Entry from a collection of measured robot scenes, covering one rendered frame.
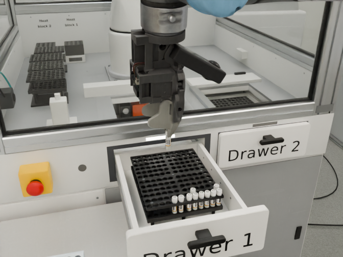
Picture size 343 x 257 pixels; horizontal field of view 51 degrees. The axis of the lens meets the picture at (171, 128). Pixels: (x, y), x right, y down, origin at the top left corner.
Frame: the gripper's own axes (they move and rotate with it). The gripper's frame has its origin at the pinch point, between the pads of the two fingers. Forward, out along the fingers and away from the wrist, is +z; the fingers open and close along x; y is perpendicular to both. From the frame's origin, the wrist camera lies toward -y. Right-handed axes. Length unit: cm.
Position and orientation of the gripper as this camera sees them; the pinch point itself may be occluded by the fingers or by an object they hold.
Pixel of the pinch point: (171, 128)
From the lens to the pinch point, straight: 69.9
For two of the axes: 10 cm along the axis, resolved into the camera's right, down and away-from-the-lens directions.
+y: -9.5, 1.5, -2.8
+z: -0.4, 8.3, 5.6
